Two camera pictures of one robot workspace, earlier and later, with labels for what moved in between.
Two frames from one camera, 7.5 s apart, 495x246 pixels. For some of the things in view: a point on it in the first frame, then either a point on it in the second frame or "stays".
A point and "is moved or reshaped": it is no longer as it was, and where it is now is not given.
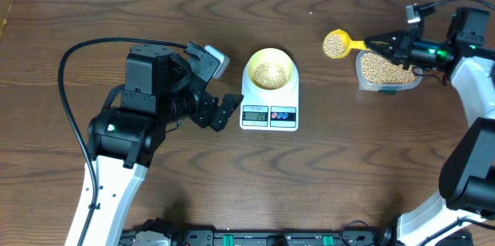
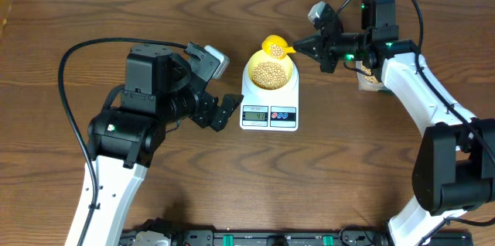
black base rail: (308, 237) stays
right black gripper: (401, 49) -> (315, 48)
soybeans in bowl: (269, 76) stays
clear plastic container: (366, 85) stays
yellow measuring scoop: (337, 44) is moved or reshaped
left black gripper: (203, 115) stays
